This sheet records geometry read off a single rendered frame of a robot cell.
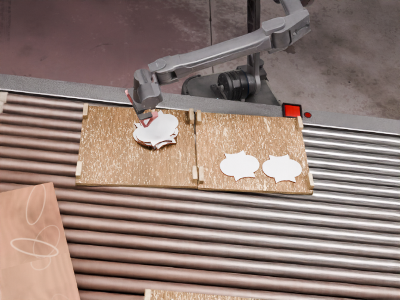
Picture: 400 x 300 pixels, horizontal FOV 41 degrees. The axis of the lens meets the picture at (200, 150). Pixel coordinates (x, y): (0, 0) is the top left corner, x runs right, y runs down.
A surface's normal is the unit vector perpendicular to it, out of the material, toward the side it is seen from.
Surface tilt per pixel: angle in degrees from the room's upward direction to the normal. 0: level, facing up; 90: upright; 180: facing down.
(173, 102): 0
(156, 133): 0
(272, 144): 0
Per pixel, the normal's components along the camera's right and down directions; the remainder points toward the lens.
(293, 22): -0.23, -0.50
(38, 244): 0.12, -0.61
